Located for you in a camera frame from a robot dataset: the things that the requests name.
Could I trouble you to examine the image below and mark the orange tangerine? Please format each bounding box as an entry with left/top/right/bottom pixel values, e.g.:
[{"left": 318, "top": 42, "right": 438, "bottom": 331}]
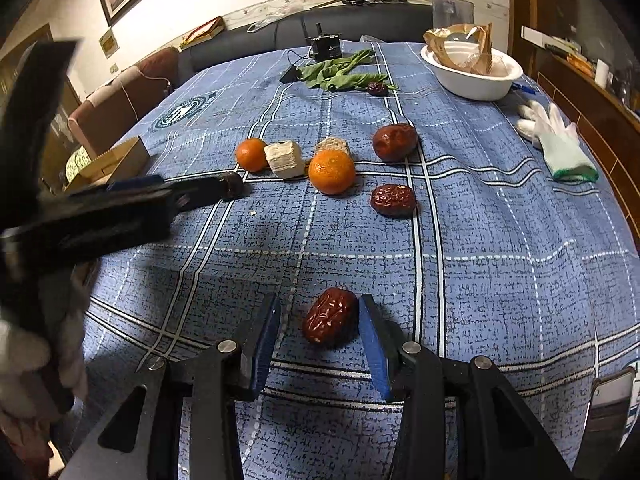
[
  {"left": 235, "top": 138, "right": 268, "bottom": 174},
  {"left": 308, "top": 150, "right": 356, "bottom": 195}
]

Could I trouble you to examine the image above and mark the small dark date near greens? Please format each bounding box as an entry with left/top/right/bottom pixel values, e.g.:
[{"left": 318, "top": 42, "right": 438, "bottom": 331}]
[{"left": 368, "top": 81, "right": 388, "bottom": 96}]

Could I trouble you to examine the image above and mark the red gift box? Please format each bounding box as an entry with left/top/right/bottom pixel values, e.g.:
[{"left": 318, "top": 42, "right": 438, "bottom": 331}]
[{"left": 179, "top": 16, "right": 226, "bottom": 50}]

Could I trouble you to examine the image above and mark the round beige sugarcane piece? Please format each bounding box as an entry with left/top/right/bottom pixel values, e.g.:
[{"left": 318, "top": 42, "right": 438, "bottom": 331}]
[{"left": 314, "top": 136, "right": 350, "bottom": 155}]

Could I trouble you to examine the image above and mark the small wall plaque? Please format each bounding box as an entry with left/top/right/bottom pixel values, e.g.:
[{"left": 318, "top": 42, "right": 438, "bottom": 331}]
[{"left": 99, "top": 28, "right": 119, "bottom": 58}]

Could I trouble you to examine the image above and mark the left white-gloved hand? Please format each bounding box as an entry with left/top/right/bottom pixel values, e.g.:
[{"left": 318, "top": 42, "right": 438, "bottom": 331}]
[{"left": 0, "top": 259, "right": 91, "bottom": 466}]

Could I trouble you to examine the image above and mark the wooden sideboard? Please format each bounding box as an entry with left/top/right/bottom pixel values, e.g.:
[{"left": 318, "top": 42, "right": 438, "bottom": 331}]
[{"left": 513, "top": 38, "right": 639, "bottom": 238}]

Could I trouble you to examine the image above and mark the black leather sofa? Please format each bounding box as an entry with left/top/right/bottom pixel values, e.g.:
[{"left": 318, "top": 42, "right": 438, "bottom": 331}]
[{"left": 178, "top": 3, "right": 433, "bottom": 82}]

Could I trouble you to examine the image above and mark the white work glove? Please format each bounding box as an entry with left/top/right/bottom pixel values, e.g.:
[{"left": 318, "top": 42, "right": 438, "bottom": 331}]
[{"left": 515, "top": 100, "right": 599, "bottom": 182}]

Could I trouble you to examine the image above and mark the small black adapter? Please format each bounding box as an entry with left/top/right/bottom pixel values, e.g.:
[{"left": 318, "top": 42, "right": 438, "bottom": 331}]
[{"left": 280, "top": 65, "right": 302, "bottom": 84}]

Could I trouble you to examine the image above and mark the black electronic device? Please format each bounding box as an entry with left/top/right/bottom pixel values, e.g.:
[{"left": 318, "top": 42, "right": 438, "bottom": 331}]
[{"left": 309, "top": 23, "right": 342, "bottom": 63}]

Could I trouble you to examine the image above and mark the brown paper bag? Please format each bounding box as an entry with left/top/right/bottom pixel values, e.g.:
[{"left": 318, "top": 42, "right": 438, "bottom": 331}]
[{"left": 423, "top": 23, "right": 492, "bottom": 76}]

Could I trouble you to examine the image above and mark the green patterned cushion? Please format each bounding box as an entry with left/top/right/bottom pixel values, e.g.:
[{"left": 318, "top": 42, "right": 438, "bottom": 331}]
[{"left": 64, "top": 146, "right": 92, "bottom": 183}]

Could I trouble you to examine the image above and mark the cardboard box tray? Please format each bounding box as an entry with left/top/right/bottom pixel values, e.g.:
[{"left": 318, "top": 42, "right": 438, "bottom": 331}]
[{"left": 65, "top": 136, "right": 150, "bottom": 193}]

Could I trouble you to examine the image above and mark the brown armchair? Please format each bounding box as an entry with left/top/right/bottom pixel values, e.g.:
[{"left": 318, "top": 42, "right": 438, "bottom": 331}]
[{"left": 67, "top": 47, "right": 179, "bottom": 159}]

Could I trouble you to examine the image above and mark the green leafy vegetable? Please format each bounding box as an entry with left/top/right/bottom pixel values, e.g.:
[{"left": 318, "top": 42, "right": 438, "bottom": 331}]
[{"left": 299, "top": 49, "right": 398, "bottom": 92}]

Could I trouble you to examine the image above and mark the red date pair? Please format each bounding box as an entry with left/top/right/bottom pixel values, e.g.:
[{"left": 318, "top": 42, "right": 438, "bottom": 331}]
[
  {"left": 370, "top": 184, "right": 416, "bottom": 218},
  {"left": 302, "top": 287, "right": 358, "bottom": 348}
]

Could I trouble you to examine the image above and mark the white bowl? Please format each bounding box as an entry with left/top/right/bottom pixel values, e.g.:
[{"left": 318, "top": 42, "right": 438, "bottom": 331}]
[{"left": 420, "top": 46, "right": 523, "bottom": 102}]

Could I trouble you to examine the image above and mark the wooden glass cabinet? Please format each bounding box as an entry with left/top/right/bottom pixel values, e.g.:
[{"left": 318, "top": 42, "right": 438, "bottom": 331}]
[{"left": 1, "top": 39, "right": 78, "bottom": 202}]

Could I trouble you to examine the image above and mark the beige sugarcane chunk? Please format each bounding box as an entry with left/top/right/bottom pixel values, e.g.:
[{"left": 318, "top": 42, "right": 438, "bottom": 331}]
[{"left": 264, "top": 140, "right": 305, "bottom": 180}]

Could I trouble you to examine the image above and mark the blue plaid tablecloth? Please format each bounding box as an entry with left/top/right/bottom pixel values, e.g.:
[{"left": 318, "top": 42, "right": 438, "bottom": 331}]
[{"left": 55, "top": 44, "right": 639, "bottom": 479}]

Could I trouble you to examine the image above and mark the dark avocado-like fruit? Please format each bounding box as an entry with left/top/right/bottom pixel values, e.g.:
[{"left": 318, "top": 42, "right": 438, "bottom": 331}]
[{"left": 220, "top": 172, "right": 245, "bottom": 202}]

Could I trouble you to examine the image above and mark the smooth red date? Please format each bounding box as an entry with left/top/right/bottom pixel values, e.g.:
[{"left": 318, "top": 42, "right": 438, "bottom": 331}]
[{"left": 372, "top": 124, "right": 419, "bottom": 162}]

